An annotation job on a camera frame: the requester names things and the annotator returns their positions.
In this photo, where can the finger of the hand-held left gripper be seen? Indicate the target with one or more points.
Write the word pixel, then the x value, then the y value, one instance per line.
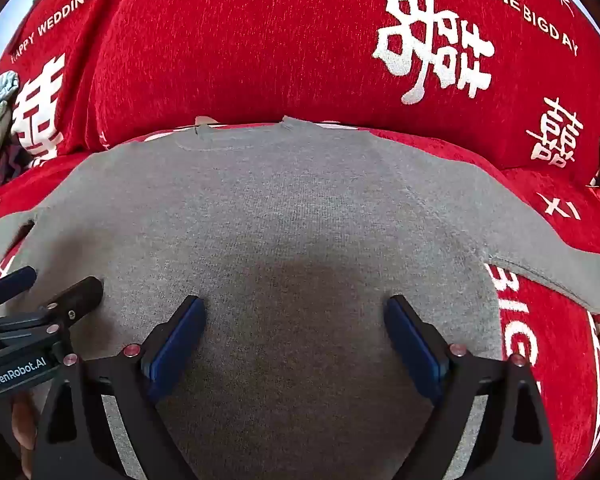
pixel 11 281
pixel 82 295

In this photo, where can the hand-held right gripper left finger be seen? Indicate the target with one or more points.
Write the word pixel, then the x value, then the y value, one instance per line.
pixel 180 341

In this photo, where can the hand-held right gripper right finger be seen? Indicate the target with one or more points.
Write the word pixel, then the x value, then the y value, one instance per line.
pixel 410 341

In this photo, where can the grey knit sweater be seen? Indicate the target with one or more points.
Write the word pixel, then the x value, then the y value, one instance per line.
pixel 290 200

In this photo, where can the person's left hand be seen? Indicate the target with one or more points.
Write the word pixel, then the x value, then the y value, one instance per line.
pixel 24 425

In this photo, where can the dark cloth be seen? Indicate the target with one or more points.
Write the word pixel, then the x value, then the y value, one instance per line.
pixel 11 165

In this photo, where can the red printed sofa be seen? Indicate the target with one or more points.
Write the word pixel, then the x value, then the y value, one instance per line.
pixel 280 35

